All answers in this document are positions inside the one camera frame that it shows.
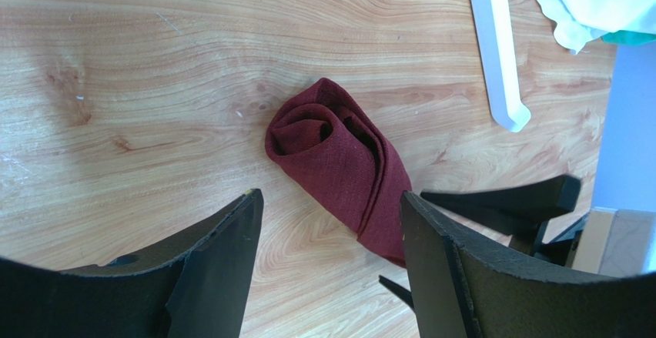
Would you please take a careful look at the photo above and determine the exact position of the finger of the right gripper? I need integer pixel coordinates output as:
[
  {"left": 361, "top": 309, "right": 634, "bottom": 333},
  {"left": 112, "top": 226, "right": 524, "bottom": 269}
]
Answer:
[{"left": 378, "top": 275, "right": 414, "bottom": 311}]

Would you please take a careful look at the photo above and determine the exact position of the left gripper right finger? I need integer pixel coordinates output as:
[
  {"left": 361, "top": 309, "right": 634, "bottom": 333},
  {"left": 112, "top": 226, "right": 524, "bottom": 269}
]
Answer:
[{"left": 400, "top": 192, "right": 655, "bottom": 337}]

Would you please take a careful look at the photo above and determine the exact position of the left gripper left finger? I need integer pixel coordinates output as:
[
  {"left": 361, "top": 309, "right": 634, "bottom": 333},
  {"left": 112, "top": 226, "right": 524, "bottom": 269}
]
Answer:
[{"left": 1, "top": 189, "right": 263, "bottom": 337}]

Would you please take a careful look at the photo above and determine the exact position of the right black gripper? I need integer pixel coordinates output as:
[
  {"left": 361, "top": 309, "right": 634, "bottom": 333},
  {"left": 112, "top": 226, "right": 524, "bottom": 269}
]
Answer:
[{"left": 420, "top": 175, "right": 589, "bottom": 267}]

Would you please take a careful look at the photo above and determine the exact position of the dark red cloth napkin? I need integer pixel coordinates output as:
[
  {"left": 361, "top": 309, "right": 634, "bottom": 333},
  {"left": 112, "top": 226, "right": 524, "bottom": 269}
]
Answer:
[{"left": 265, "top": 78, "right": 412, "bottom": 267}]

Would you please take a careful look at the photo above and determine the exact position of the green garment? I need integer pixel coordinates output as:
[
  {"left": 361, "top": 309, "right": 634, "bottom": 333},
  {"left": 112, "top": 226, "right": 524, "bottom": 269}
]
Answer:
[{"left": 601, "top": 30, "right": 656, "bottom": 46}]

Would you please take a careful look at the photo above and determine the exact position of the white t-shirt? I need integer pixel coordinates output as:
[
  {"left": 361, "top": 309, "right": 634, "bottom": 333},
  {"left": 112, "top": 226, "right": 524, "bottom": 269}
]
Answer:
[{"left": 537, "top": 0, "right": 655, "bottom": 53}]

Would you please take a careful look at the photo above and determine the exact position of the white clothes rack stand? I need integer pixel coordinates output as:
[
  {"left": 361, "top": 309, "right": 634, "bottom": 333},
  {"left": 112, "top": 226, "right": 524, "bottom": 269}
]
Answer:
[{"left": 470, "top": 0, "right": 531, "bottom": 132}]

